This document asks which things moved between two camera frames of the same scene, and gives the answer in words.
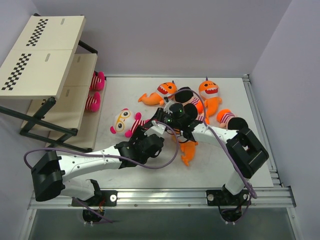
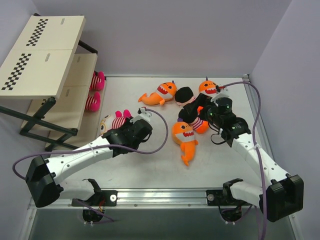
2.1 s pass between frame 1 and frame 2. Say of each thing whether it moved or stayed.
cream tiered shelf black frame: stayed
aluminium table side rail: stayed
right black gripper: moved
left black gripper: moved
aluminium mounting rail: stayed
